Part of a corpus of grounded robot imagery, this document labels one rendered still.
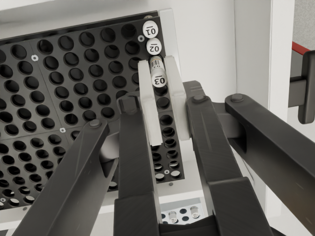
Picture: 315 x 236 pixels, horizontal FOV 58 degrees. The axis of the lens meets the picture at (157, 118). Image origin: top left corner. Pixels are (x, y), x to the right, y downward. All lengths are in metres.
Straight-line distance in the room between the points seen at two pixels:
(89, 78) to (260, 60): 0.15
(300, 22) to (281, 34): 1.08
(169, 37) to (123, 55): 0.07
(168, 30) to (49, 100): 0.14
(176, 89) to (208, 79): 0.19
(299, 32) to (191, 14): 1.05
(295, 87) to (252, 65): 0.04
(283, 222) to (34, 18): 0.57
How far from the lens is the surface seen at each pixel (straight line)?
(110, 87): 0.27
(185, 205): 0.51
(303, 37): 1.35
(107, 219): 0.58
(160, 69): 0.22
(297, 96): 0.30
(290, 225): 0.67
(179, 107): 0.15
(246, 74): 0.31
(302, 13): 1.32
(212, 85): 0.34
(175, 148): 0.30
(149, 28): 0.24
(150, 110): 0.15
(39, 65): 0.27
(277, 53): 0.25
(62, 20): 0.32
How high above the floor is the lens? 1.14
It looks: 61 degrees down
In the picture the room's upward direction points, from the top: 173 degrees clockwise
